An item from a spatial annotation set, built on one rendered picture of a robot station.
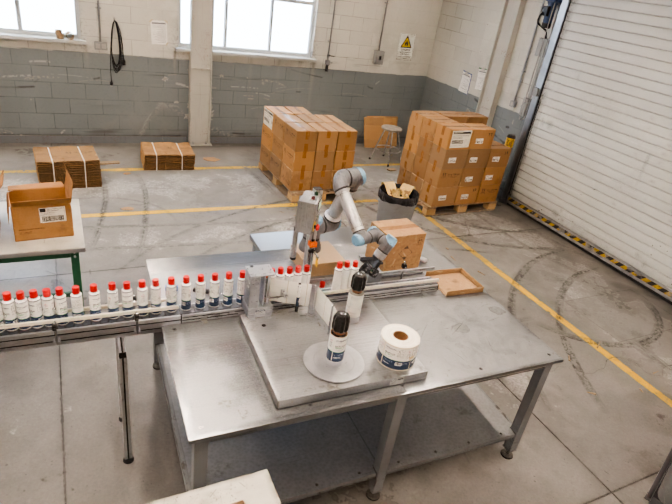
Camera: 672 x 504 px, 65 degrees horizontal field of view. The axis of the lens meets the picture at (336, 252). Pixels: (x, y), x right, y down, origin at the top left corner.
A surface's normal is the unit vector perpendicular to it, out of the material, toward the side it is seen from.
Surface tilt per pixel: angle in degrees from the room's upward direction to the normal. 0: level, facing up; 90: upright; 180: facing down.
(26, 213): 91
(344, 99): 90
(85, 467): 0
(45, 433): 0
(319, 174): 87
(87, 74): 90
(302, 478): 1
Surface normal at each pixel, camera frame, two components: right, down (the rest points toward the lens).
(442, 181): 0.43, 0.49
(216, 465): 0.15, -0.88
